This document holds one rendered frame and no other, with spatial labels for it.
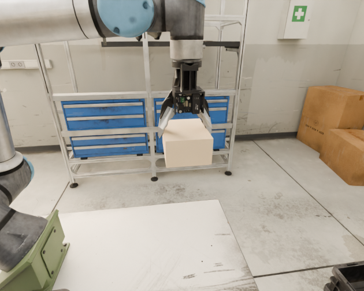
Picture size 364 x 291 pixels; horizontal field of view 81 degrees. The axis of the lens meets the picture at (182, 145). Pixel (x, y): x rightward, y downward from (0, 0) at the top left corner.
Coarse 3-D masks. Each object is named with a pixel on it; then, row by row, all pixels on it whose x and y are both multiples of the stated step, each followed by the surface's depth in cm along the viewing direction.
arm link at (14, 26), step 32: (0, 0) 31; (32, 0) 31; (64, 0) 31; (96, 0) 31; (128, 0) 29; (0, 32) 33; (32, 32) 33; (64, 32) 33; (96, 32) 34; (128, 32) 32
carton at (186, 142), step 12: (180, 120) 66; (192, 120) 66; (168, 132) 57; (180, 132) 57; (192, 132) 57; (204, 132) 57; (168, 144) 52; (180, 144) 53; (192, 144) 53; (204, 144) 54; (168, 156) 54; (180, 156) 54; (192, 156) 55; (204, 156) 55
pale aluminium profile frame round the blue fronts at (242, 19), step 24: (216, 24) 235; (240, 24) 179; (144, 48) 175; (240, 48) 185; (72, 72) 234; (216, 72) 258; (240, 72) 194; (48, 96) 180; (144, 168) 227; (168, 168) 227; (192, 168) 231
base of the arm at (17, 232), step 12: (12, 216) 58; (24, 216) 60; (0, 228) 54; (12, 228) 56; (24, 228) 57; (36, 228) 59; (0, 240) 54; (12, 240) 55; (24, 240) 56; (36, 240) 57; (0, 252) 54; (12, 252) 54; (24, 252) 55; (0, 264) 54; (12, 264) 55
